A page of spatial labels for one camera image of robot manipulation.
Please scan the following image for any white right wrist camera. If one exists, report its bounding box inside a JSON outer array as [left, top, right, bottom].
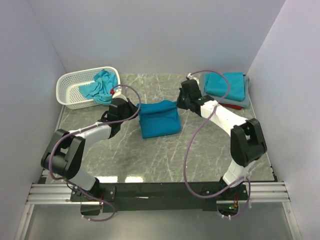
[[186, 73, 200, 85]]

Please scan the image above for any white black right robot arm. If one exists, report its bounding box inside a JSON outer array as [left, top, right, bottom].
[[176, 76, 267, 200]]

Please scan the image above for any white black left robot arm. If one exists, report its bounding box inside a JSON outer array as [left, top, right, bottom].
[[40, 98, 140, 201]]

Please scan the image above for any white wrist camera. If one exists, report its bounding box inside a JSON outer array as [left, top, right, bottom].
[[186, 73, 200, 85], [112, 87, 128, 102]]

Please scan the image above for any folded red t-shirt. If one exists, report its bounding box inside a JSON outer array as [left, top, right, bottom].
[[220, 103, 242, 110]]

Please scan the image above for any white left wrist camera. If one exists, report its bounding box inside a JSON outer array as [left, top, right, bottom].
[[112, 87, 128, 102]]

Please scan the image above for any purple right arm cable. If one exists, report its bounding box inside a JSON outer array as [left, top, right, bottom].
[[183, 69, 251, 219]]

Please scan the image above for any white perforated plastic basket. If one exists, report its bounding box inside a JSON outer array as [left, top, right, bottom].
[[56, 66, 121, 110]]

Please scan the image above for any folded teal t-shirt top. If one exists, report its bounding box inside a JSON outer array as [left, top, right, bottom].
[[204, 72, 245, 102]]

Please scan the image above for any light turquoise crumpled t-shirt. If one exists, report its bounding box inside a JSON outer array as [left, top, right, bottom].
[[78, 70, 118, 106]]

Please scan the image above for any teal blue t-shirt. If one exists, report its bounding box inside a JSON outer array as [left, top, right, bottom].
[[136, 100, 182, 139]]

